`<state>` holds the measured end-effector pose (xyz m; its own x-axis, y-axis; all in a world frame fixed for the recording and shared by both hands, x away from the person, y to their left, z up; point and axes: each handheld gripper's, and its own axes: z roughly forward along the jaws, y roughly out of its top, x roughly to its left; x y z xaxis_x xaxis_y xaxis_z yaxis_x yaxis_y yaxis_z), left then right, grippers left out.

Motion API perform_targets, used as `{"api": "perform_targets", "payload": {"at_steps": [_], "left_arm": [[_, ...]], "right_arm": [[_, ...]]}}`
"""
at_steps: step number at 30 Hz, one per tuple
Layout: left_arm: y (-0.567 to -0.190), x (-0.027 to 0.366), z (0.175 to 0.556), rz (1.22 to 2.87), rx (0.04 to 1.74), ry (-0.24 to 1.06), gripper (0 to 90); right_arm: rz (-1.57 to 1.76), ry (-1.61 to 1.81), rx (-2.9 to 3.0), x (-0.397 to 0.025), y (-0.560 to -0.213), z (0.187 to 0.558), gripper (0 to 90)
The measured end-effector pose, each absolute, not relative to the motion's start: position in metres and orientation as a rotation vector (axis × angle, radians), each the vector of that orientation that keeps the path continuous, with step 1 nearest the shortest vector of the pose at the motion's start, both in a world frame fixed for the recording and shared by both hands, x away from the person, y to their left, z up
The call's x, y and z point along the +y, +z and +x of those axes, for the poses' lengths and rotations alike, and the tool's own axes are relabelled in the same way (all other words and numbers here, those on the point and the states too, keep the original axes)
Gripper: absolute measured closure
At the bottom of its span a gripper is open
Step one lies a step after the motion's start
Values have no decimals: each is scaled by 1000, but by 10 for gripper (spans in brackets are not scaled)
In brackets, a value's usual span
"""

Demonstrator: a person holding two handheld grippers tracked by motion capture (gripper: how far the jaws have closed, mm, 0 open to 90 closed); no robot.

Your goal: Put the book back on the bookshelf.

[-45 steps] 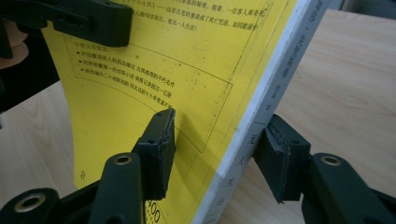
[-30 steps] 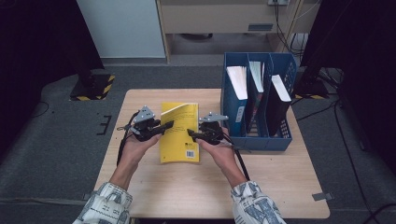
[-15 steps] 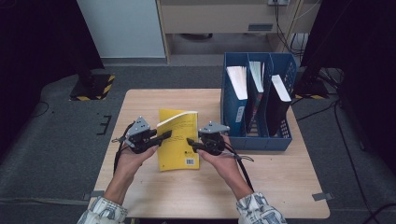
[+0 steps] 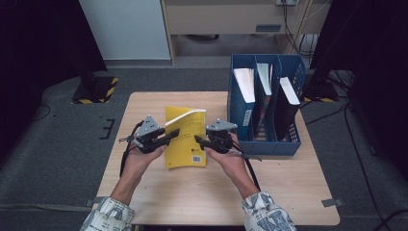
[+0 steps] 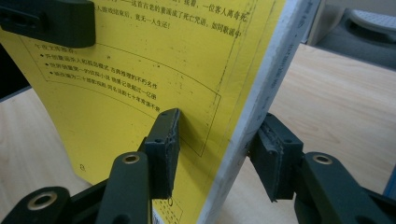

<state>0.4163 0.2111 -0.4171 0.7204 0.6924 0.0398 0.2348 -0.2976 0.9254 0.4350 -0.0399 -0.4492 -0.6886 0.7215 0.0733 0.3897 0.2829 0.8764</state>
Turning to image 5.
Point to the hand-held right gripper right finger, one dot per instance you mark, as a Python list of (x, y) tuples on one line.
[(275, 161)]

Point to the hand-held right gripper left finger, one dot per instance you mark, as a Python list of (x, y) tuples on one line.
[(163, 155)]

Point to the yellow book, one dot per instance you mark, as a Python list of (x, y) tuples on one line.
[(124, 93)]

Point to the blue file rack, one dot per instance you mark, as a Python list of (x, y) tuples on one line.
[(391, 183)]

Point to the black curtain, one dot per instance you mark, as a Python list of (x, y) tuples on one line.
[(9, 71)]

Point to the grey rounded floor object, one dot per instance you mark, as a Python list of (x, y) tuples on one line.
[(373, 20)]

